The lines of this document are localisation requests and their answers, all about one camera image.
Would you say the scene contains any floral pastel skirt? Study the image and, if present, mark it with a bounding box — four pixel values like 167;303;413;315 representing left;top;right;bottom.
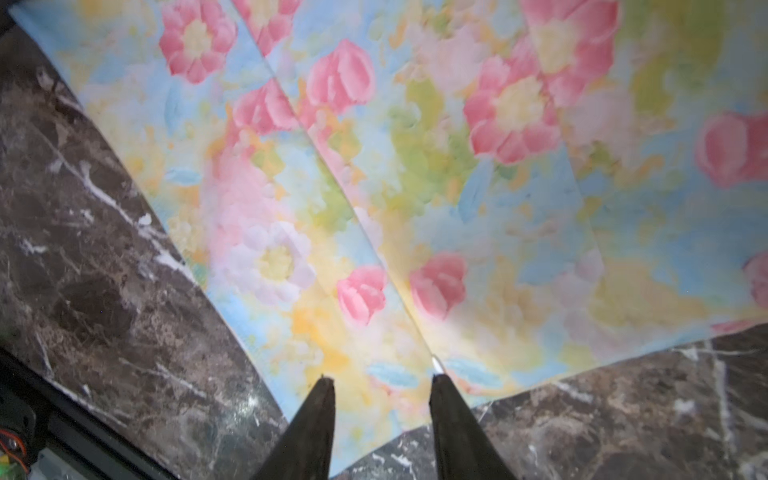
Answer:
11;1;767;473

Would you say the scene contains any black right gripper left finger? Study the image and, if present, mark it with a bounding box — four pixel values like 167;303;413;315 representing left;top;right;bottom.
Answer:
252;377;336;480

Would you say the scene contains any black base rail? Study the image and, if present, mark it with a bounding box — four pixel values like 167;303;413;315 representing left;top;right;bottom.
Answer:
1;350;174;479

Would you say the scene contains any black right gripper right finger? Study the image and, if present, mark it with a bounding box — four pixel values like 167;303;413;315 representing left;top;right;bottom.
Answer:
429;374;516;480

